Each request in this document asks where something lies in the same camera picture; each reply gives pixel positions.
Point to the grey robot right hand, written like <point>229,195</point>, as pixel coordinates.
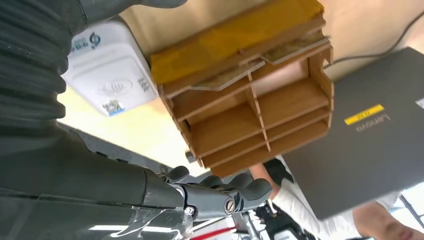
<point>82,185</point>

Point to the grey card reader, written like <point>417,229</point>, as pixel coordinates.
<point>109,66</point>

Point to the person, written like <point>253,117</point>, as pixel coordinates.
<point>298,205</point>

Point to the yellow room key card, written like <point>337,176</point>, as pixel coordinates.
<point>294,49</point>

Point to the brown cardboard organizer box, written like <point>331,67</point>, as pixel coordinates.
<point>232,116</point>

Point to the grey laptop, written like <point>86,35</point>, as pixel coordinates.
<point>357,159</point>

